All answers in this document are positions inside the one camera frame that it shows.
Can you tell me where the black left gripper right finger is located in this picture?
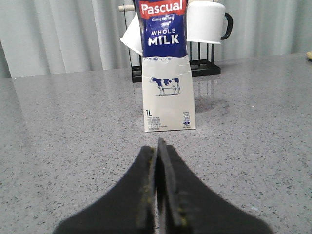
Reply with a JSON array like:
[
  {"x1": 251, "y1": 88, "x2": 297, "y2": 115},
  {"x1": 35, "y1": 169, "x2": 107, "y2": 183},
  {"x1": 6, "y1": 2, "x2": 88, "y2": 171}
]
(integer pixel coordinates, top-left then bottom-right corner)
[{"x1": 157, "y1": 138, "x2": 272, "y2": 234}]

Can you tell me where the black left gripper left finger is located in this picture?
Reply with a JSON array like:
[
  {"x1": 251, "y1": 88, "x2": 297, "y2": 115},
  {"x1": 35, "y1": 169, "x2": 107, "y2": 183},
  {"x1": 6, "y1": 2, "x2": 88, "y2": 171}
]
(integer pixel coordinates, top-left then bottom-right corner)
[{"x1": 54, "y1": 146, "x2": 156, "y2": 234}]

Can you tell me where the Pascual whole milk carton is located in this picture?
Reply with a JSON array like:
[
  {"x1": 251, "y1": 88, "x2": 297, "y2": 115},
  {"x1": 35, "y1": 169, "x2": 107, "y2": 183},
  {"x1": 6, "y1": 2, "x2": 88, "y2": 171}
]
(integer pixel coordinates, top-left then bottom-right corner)
[{"x1": 135, "y1": 0, "x2": 196, "y2": 132}]

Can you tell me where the yellow object at table edge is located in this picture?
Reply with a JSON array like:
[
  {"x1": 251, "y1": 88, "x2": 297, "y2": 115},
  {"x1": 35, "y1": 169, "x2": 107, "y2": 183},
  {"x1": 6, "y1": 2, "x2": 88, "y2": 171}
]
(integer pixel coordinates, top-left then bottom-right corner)
[{"x1": 306, "y1": 51, "x2": 312, "y2": 60}]

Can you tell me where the black wire mug rack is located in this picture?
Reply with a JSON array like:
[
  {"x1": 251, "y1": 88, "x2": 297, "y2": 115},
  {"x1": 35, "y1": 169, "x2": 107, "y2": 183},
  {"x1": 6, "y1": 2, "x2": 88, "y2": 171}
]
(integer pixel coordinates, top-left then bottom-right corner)
[{"x1": 118, "y1": 3, "x2": 221, "y2": 83}]

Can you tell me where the white mug black handle left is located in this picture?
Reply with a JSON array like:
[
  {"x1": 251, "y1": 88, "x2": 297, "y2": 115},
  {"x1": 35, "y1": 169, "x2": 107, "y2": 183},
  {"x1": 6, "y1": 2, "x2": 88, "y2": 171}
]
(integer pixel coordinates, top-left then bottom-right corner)
[{"x1": 120, "y1": 14, "x2": 142, "y2": 56}]

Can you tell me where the white mug black handle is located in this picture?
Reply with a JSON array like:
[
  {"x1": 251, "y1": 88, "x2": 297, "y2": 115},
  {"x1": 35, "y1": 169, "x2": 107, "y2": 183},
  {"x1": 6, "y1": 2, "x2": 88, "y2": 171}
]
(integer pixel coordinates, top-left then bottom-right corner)
[
  {"x1": 120, "y1": 14, "x2": 142, "y2": 56},
  {"x1": 186, "y1": 0, "x2": 233, "y2": 44}
]

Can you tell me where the white mug black handle right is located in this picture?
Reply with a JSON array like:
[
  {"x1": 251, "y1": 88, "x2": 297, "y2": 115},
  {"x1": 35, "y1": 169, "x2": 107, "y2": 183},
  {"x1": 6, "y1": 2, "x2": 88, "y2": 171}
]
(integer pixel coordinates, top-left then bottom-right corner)
[{"x1": 186, "y1": 0, "x2": 233, "y2": 44}]

